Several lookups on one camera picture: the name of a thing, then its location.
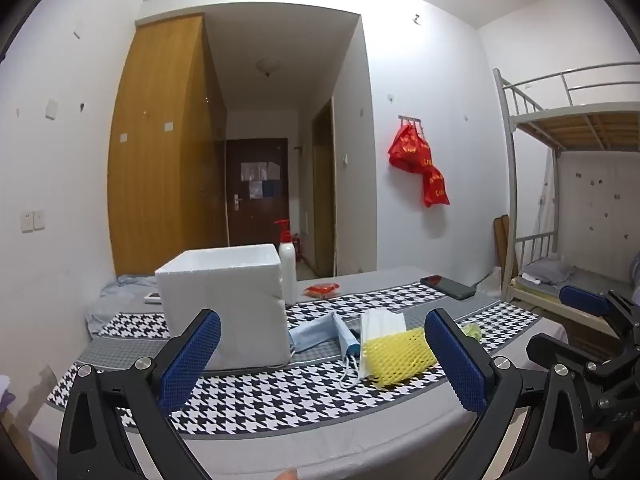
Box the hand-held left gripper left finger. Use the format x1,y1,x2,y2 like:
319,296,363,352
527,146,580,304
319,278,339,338
56,308,223,480

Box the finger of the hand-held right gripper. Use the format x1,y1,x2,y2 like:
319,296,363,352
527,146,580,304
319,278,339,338
558,284,640,346
526,332,631,393

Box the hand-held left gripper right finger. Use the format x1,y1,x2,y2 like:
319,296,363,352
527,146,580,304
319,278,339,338
424,308,593,480

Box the yellow foam net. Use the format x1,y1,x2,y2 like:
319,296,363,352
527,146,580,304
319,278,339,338
361,326,438,388

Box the white foam box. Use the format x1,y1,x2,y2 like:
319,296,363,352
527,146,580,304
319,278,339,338
154,243,293,373

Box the white face mask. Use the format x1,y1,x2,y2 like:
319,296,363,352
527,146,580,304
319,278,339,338
360,308,407,378

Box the blue face mask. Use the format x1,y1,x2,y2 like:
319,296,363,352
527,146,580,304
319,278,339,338
289,311,362,388

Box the grey folded clothing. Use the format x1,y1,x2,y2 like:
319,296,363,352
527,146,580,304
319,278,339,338
522,258,576,286

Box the black smartphone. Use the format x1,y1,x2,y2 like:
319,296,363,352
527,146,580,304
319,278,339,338
419,274,478,301

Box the wooden planks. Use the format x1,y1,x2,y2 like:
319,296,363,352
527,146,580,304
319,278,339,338
493,215,518,281

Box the light blue cloth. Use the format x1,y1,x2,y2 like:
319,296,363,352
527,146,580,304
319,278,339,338
85,274,166,333

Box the white hanging cloth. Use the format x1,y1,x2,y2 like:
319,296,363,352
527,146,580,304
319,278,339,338
537,150,558,261

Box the grey houndstooth tablecloth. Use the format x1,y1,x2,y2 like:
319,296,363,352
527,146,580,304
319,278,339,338
30,266,571,480

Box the white pump bottle red pump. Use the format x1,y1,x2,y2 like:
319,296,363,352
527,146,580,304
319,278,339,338
273,219,299,307

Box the red snack packet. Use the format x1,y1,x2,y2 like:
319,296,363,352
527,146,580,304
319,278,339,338
303,282,342,300

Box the dark brown door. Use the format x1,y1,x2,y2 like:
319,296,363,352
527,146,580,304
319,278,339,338
225,137,289,247

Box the grey metal bunk bed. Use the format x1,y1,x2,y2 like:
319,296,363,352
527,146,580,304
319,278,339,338
492,61,640,341

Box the red printed bag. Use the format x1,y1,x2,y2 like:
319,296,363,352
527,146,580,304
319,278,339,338
420,162,450,208
388,122,432,173

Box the paper notices on door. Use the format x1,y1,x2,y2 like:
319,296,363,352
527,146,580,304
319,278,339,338
241,161,281,200

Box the wooden wardrobe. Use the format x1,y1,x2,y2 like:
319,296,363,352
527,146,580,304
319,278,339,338
107,14,229,277

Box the white double wall socket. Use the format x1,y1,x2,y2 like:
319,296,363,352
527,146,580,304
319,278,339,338
19,209,46,233

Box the wooden side door frame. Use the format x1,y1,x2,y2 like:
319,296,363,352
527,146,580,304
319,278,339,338
312,97,337,278

